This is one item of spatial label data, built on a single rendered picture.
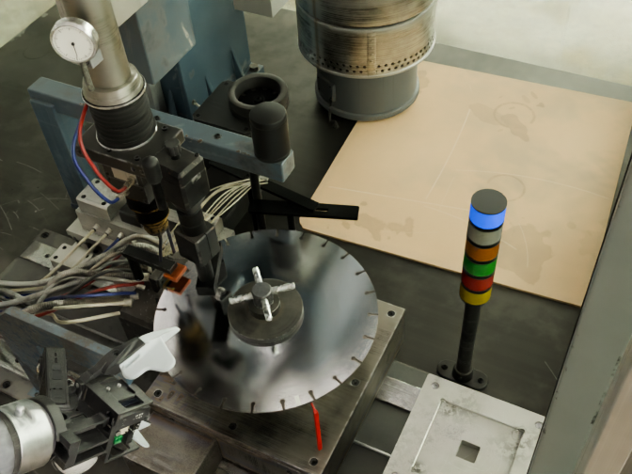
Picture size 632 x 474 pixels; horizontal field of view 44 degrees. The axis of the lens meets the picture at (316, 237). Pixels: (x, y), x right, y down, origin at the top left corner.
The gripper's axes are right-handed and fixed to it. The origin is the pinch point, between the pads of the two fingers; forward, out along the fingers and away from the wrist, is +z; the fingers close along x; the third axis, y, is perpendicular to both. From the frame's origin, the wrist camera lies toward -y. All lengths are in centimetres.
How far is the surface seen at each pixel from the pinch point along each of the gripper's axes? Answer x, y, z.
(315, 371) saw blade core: 4.0, 12.8, 16.0
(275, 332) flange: 5.2, 4.5, 16.1
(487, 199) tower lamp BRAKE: 34.5, 22.5, 24.0
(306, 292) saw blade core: 9.2, 2.7, 23.7
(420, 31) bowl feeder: 46, -22, 74
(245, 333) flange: 3.6, 1.4, 13.8
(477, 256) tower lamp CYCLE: 26.3, 23.4, 26.8
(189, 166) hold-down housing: 28.1, -3.4, -2.0
